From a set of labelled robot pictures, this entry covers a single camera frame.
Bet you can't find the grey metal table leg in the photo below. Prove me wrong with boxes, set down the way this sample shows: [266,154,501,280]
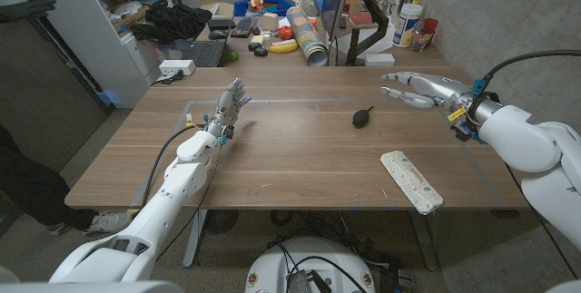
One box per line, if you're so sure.
[410,210,439,271]
[182,210,208,269]

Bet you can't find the white wipes canister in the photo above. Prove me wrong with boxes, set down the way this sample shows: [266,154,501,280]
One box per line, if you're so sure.
[392,3,424,49]

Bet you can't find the clear plastic cup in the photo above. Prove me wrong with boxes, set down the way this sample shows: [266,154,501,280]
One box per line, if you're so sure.
[411,27,432,53]

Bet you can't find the black keyboard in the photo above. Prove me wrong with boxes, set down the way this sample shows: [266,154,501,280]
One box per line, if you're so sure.
[230,15,255,39]

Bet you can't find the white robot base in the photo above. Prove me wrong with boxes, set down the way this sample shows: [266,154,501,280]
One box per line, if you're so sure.
[244,237,377,293]

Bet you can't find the black round floor fan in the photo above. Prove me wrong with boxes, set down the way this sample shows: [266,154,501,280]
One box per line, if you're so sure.
[202,210,241,235]

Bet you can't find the white shelf unit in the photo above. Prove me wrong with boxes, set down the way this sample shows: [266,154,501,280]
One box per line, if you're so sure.
[8,0,173,109]

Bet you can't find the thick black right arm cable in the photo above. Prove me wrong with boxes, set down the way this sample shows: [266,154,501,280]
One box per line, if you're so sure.
[480,49,581,85]

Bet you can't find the yellow banana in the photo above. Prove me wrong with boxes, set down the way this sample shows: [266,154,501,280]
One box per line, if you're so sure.
[268,41,300,54]

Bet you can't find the black crumpled cloth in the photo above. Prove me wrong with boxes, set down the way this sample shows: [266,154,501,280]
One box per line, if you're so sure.
[130,2,213,44]

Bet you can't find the colourful printed cylinder tube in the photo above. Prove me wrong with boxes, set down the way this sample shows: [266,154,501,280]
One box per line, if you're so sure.
[285,5,330,67]

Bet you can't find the white power strip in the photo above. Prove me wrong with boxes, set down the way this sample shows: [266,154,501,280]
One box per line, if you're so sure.
[158,59,197,77]

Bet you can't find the grey white sneaker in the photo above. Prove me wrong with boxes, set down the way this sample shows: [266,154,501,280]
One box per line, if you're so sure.
[84,210,133,238]

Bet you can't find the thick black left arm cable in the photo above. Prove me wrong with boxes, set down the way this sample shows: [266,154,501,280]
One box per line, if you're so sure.
[141,122,208,206]

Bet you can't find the black laptop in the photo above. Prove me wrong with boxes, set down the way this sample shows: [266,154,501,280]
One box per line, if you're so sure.
[174,38,228,68]

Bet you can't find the person gloved hand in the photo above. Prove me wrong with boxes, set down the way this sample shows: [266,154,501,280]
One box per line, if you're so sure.
[0,0,57,24]

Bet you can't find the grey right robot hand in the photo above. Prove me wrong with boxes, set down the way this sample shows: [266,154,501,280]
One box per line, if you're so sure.
[380,71,474,112]

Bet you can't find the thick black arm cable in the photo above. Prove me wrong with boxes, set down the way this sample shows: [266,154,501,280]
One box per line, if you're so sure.
[141,122,208,206]
[480,49,581,85]

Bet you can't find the person leg black trousers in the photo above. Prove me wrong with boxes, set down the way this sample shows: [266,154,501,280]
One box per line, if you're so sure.
[0,124,99,233]

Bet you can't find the black rubber air blower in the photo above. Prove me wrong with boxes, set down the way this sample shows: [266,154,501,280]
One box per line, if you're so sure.
[351,104,376,129]

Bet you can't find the white flat box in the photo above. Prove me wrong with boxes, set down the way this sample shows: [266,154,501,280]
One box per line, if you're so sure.
[364,52,397,67]

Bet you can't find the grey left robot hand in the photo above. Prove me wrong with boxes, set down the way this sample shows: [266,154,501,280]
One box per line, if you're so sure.
[206,77,252,142]

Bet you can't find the blue plastic bin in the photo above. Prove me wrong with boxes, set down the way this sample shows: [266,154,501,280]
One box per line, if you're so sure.
[233,0,296,17]

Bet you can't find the beige cup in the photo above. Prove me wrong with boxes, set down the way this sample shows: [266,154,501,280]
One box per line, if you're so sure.
[261,12,281,33]

